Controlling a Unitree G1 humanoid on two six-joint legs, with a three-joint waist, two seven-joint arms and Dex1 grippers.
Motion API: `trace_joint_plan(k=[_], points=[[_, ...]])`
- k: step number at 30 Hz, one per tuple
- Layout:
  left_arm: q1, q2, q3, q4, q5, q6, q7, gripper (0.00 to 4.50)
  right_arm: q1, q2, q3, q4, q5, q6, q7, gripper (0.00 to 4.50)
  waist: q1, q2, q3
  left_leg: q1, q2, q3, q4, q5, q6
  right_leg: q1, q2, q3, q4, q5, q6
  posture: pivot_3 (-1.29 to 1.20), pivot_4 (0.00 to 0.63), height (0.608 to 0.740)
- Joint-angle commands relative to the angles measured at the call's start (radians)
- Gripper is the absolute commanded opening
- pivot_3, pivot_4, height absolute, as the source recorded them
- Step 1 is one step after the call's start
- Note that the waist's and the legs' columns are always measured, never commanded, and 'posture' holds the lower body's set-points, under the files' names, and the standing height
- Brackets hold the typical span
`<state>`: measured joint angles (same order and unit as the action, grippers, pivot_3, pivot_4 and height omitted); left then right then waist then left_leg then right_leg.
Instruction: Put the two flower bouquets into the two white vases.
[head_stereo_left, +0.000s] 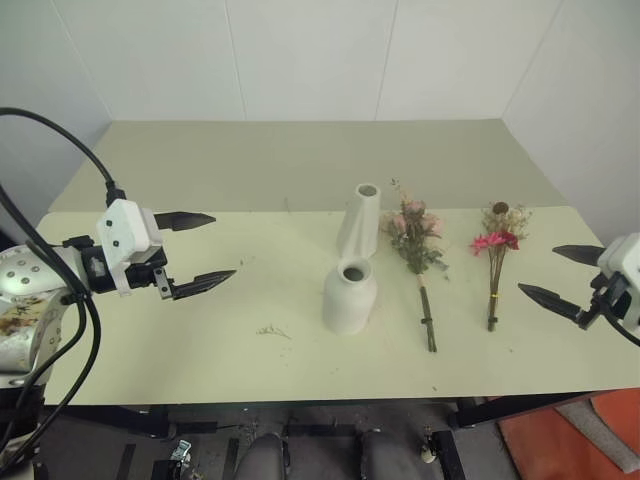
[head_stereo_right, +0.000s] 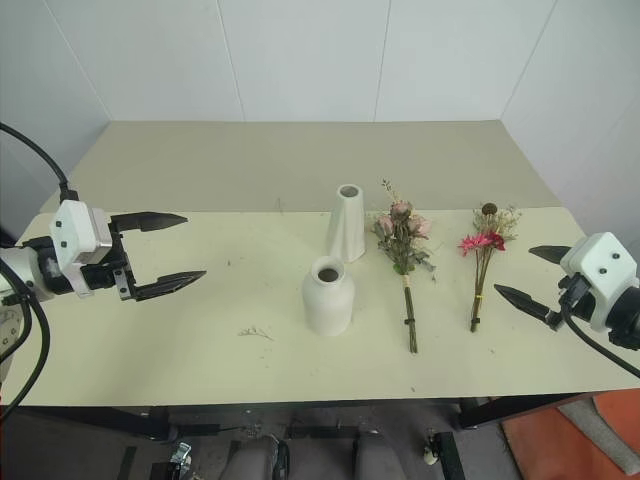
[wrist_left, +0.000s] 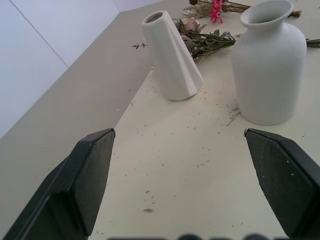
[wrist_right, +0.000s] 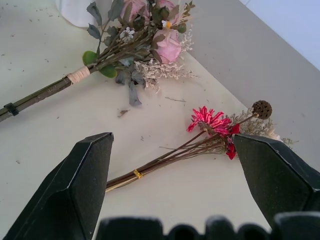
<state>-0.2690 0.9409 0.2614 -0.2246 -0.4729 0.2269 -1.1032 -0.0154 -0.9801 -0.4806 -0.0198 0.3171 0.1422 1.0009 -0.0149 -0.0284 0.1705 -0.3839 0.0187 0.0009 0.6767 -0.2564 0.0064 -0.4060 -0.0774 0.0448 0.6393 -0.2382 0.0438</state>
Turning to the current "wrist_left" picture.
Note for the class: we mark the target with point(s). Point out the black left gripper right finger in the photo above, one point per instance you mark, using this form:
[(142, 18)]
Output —
[(282, 180)]

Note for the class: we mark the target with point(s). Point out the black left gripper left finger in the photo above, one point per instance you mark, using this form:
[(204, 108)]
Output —
[(82, 180)]

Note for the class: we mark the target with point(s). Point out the wide white bottle vase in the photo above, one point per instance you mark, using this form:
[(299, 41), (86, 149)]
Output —
[(268, 67)]

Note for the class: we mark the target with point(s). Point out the tall slim white vase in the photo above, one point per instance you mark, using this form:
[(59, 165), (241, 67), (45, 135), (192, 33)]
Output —
[(170, 60)]

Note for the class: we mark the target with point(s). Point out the dried twig fragment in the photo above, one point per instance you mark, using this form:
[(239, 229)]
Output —
[(233, 117)]

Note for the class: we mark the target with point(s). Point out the small dark leaf sprig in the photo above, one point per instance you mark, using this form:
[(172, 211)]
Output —
[(140, 45)]

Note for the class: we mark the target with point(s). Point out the pale pink rose bouquet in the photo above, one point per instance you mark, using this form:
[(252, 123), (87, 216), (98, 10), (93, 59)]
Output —
[(200, 40)]

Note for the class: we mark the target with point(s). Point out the red flower with dried stems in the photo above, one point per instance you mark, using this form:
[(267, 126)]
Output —
[(200, 8)]

